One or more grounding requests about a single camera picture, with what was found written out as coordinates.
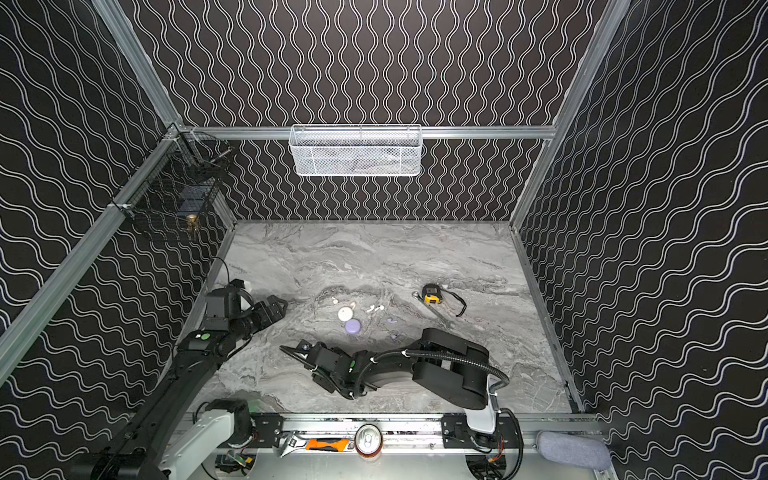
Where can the adjustable wrench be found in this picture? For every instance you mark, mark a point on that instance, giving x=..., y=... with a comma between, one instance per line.
x=289, y=443

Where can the white wire mesh basket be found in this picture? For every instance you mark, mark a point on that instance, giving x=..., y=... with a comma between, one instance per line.
x=356, y=150

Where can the white round earbud case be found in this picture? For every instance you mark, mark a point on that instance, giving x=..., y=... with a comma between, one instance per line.
x=345, y=314

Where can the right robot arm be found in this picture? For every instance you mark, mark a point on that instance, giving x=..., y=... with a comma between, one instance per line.
x=452, y=368

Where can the orange utility knife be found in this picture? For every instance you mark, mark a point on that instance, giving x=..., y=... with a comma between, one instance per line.
x=329, y=444

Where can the yellow black tape measure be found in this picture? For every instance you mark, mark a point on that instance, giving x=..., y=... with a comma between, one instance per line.
x=434, y=294

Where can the purple round earbud case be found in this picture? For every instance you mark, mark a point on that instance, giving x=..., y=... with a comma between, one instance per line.
x=353, y=326

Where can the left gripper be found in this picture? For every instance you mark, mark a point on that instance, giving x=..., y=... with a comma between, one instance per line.
x=261, y=312

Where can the metal rod tool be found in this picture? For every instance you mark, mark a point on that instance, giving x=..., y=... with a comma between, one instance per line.
x=443, y=321

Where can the soda can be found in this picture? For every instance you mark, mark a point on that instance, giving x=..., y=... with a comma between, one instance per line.
x=368, y=441

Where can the brass object in basket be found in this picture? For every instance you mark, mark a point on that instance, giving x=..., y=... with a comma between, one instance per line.
x=192, y=224

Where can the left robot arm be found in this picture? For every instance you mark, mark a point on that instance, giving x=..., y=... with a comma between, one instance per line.
x=138, y=449

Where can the black wire basket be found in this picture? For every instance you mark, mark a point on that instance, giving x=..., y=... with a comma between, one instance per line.
x=187, y=180

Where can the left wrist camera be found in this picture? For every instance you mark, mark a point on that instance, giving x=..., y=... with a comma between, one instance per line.
x=230, y=301

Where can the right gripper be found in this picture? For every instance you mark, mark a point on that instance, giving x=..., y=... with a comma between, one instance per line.
x=312, y=355

